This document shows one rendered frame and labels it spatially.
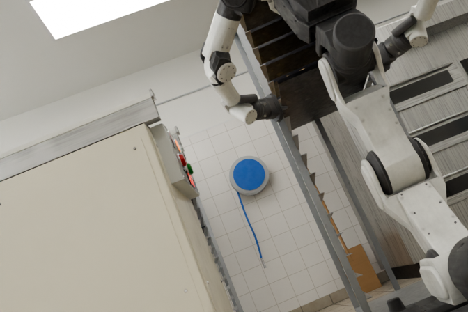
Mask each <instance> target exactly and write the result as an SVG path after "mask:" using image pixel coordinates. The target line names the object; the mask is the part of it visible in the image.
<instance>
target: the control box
mask: <svg viewBox="0 0 468 312"><path fill-rule="evenodd" d="M150 131H151V133H152V136H153V138H154V139H155V141H156V144H157V146H158V149H159V152H160V155H161V157H162V160H163V163H164V165H165V168H166V171H167V173H168V176H169V179H170V181H171V184H172V185H173V186H174V187H175V188H176V189H178V190H179V191H180V192H181V193H182V194H184V195H185V196H186V197H187V198H188V199H189V200H191V199H193V198H196V197H198V196H200V192H199V191H198V188H197V186H196V183H195V181H194V177H193V175H192V174H190V172H189V170H188V168H187V166H183V165H182V162H181V160H180V156H179V154H183V152H182V147H181V146H180V145H179V144H178V145H179V147H180V151H179V149H178V146H177V144H176V139H174V137H173V136H172V135H171V136H172V137H173V140H174V143H173V142H172V139H171V137H170V134H169V130H168V129H167V128H166V126H165V125H164V124H163V123H160V124H159V125H156V126H154V127H151V128H150ZM183 155H184V154H183ZM188 174H189V175H188ZM190 176H191V177H192V179H191V180H193V182H192V181H191V180H190V179H189V177H190ZM191 177H190V178H191ZM193 183H194V185H193Z"/></svg>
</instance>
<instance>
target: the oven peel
mask: <svg viewBox="0 0 468 312"><path fill-rule="evenodd" d="M322 204H323V206H324V208H325V209H326V211H327V213H328V214H329V211H328V209H327V206H326V204H325V202H324V200H322ZM330 221H331V223H332V225H333V227H334V228H335V230H336V233H337V234H339V231H338V229H337V227H336V224H335V223H334V220H333V219H332V217H331V219H330ZM338 238H339V240H340V241H341V244H342V245H343V248H344V249H345V252H346V254H350V255H349V256H347V258H348V261H349V263H350V265H351V268H352V270H354V273H358V274H363V275H362V276H359V277H357V280H358V283H359V285H360V287H361V289H362V291H364V292H365V293H369V292H370V291H373V290H375V289H377V288H380V287H382V284H381V283H380V280H379V279H378V277H377V275H376V273H375V270H374V269H373V266H372V265H371V263H370V261H369V259H368V257H367V255H366V253H365V251H364V249H363V247H362V245H361V244H359V245H357V246H355V247H352V248H350V249H348V248H347V247H346V245H345V243H344V241H343V238H342V237H341V235H340V236H339V237H338ZM351 253H352V254H351Z"/></svg>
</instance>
